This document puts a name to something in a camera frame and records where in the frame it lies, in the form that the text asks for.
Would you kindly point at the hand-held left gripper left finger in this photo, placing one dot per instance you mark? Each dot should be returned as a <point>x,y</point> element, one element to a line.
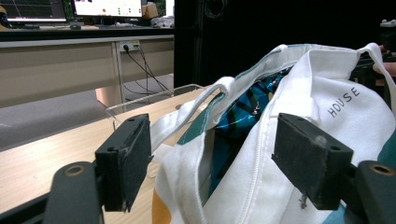
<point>124,161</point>

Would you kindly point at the white power outlet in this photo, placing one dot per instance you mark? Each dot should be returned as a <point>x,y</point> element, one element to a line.
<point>130,46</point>

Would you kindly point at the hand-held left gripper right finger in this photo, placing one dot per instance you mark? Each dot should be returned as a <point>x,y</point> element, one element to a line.
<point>308,158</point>

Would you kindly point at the clear plastic tray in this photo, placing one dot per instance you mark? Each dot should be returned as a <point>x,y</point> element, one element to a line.
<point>146,100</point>

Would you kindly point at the dark computer monitor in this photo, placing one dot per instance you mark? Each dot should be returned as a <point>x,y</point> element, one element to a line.
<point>34,9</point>

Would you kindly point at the beige office desk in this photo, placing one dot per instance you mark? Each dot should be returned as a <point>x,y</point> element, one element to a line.
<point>56,71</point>

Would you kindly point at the computer mouse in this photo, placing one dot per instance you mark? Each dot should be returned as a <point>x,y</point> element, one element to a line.
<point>75,26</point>

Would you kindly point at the white tote bag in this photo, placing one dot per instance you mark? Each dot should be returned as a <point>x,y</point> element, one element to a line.
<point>336,87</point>

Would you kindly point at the cardboard box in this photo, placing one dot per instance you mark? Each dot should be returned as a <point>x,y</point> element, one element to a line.
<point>150,11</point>

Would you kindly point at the bright computer monitor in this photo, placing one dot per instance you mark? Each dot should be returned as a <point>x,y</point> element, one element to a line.
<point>109,7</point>

